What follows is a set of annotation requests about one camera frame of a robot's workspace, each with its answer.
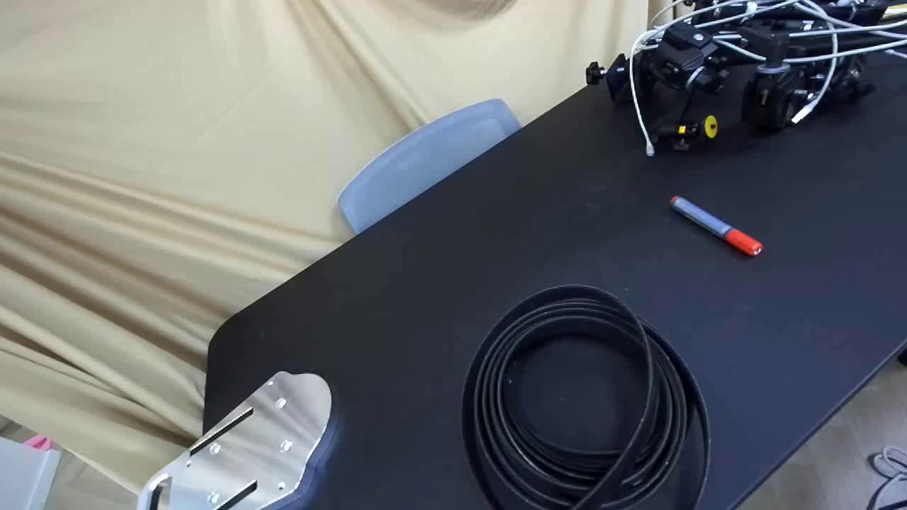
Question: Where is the blue pen with red cap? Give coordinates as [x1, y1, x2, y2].
[668, 192, 764, 260]

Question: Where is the grey-blue chair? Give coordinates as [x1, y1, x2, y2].
[336, 96, 523, 239]

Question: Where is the silver metal plate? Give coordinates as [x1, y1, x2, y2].
[132, 369, 333, 510]

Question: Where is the black folded tripod rig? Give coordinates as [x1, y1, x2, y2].
[580, 0, 907, 154]

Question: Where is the beige backdrop cloth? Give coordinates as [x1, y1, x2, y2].
[0, 0, 676, 494]

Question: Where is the white plastic box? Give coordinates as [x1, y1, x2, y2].
[0, 437, 63, 510]

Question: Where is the grey floor object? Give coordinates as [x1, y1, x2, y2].
[865, 446, 907, 510]

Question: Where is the white cable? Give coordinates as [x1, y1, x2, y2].
[622, 0, 907, 158]

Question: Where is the coiled black strap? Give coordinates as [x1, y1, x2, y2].
[462, 284, 715, 510]

